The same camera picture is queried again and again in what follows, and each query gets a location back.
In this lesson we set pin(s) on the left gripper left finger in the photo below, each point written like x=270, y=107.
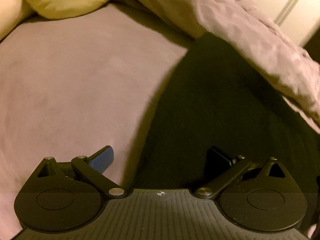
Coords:
x=92, y=168

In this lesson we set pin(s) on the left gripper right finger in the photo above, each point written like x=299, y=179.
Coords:
x=230, y=172

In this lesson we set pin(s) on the black knit sweater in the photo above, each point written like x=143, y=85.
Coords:
x=216, y=107

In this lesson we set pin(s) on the lilac crumpled duvet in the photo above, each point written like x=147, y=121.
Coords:
x=286, y=66

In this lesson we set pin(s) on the lilac bed sheet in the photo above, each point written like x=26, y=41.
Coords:
x=71, y=87

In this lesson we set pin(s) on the white wardrobe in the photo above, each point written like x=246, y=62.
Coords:
x=298, y=19

